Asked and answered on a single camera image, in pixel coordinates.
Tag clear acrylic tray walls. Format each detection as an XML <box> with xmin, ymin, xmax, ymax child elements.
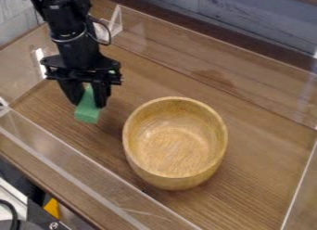
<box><xmin>0</xmin><ymin>1</ymin><xmax>317</xmax><ymax>230</ymax></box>

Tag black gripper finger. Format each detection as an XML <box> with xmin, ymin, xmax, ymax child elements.
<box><xmin>93</xmin><ymin>83</ymin><xmax>111</xmax><ymax>109</ymax></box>
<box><xmin>59</xmin><ymin>80</ymin><xmax>86</xmax><ymax>105</ymax></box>

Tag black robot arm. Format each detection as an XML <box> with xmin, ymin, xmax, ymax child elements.
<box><xmin>24</xmin><ymin>0</ymin><xmax>122</xmax><ymax>109</ymax></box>

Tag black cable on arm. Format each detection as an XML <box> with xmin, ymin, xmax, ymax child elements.
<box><xmin>89</xmin><ymin>15</ymin><xmax>114</xmax><ymax>46</ymax></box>

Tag green rectangular block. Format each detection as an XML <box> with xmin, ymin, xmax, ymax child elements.
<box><xmin>75</xmin><ymin>84</ymin><xmax>101</xmax><ymax>123</ymax></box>

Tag black cable lower left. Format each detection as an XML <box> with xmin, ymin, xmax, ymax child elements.
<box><xmin>0</xmin><ymin>198</ymin><xmax>20</xmax><ymax>230</ymax></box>

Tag black equipment with screw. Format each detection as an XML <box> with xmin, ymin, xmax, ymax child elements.
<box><xmin>26</xmin><ymin>205</ymin><xmax>73</xmax><ymax>230</ymax></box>

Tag clear acrylic corner bracket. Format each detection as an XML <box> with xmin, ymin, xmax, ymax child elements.
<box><xmin>94</xmin><ymin>6</ymin><xmax>123</xmax><ymax>43</ymax></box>

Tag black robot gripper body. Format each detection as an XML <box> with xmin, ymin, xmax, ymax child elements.
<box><xmin>42</xmin><ymin>35</ymin><xmax>122</xmax><ymax>85</ymax></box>

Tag brown wooden bowl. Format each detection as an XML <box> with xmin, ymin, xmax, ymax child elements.
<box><xmin>123</xmin><ymin>96</ymin><xmax>228</xmax><ymax>190</ymax></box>

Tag yellow label on equipment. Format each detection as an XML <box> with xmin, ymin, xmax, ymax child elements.
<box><xmin>43</xmin><ymin>198</ymin><xmax>61</xmax><ymax>219</ymax></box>

